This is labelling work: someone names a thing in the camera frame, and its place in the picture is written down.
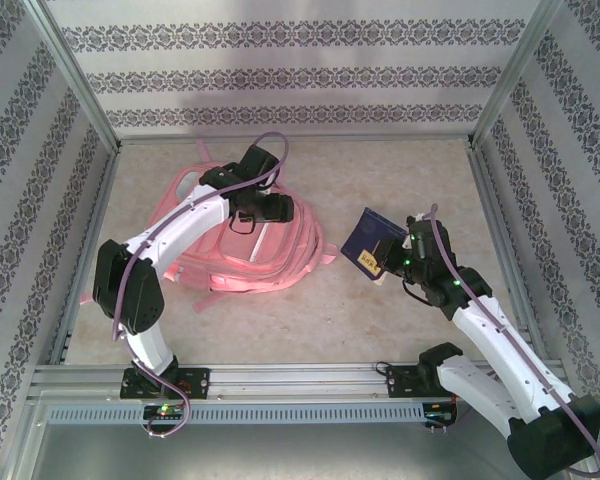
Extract navy blue book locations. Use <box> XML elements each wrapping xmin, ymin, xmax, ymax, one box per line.
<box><xmin>339</xmin><ymin>206</ymin><xmax>411</xmax><ymax>289</ymax></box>

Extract aluminium frame post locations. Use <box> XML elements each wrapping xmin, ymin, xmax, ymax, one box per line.
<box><xmin>23</xmin><ymin>0</ymin><xmax>122</xmax><ymax>152</ymax></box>
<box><xmin>468</xmin><ymin>0</ymin><xmax>566</xmax><ymax>150</ymax></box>

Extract pink backpack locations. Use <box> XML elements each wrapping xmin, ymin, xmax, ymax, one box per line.
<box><xmin>78</xmin><ymin>138</ymin><xmax>339</xmax><ymax>314</ymax></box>

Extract aluminium frame side rail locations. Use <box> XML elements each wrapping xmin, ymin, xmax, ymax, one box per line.
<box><xmin>467</xmin><ymin>144</ymin><xmax>549</xmax><ymax>360</ymax></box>
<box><xmin>48</xmin><ymin>147</ymin><xmax>122</xmax><ymax>366</ymax></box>

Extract aluminium frame cross rail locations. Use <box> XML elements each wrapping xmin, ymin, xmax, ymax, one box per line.
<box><xmin>117</xmin><ymin>130</ymin><xmax>476</xmax><ymax>147</ymax></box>

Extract black gripper wire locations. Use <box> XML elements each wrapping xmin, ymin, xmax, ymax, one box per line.
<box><xmin>228</xmin><ymin>211</ymin><xmax>257</xmax><ymax>236</ymax></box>
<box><xmin>401</xmin><ymin>278</ymin><xmax>432</xmax><ymax>305</ymax></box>

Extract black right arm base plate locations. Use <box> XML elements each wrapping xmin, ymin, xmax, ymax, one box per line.
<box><xmin>384</xmin><ymin>363</ymin><xmax>461</xmax><ymax>400</ymax></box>

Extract grey metal panel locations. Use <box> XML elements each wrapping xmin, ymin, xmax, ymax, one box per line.
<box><xmin>9</xmin><ymin>419</ymin><xmax>600</xmax><ymax>480</ymax></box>

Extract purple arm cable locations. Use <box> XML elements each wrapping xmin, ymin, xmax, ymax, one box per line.
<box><xmin>429</xmin><ymin>202</ymin><xmax>600</xmax><ymax>479</ymax></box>
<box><xmin>110</xmin><ymin>130</ymin><xmax>290</xmax><ymax>441</ymax></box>

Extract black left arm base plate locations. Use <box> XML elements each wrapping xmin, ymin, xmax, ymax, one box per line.
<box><xmin>119</xmin><ymin>367</ymin><xmax>212</xmax><ymax>401</ymax></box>

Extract black left gripper wire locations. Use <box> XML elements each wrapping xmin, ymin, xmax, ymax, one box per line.
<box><xmin>228</xmin><ymin>211</ymin><xmax>257</xmax><ymax>236</ymax></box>

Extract grey slotted cable duct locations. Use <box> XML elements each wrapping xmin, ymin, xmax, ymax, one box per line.
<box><xmin>44</xmin><ymin>402</ymin><xmax>429</xmax><ymax>426</ymax></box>

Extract aluminium mounting rail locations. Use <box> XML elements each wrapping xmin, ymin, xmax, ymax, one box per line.
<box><xmin>27</xmin><ymin>362</ymin><xmax>569</xmax><ymax>401</ymax></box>

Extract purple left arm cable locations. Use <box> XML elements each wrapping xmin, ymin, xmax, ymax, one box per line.
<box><xmin>110</xmin><ymin>130</ymin><xmax>290</xmax><ymax>441</ymax></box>

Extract black right gripper wire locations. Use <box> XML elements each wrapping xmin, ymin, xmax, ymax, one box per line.
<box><xmin>401</xmin><ymin>278</ymin><xmax>432</xmax><ymax>305</ymax></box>

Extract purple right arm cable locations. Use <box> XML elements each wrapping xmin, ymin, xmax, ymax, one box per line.
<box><xmin>429</xmin><ymin>202</ymin><xmax>600</xmax><ymax>479</ymax></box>

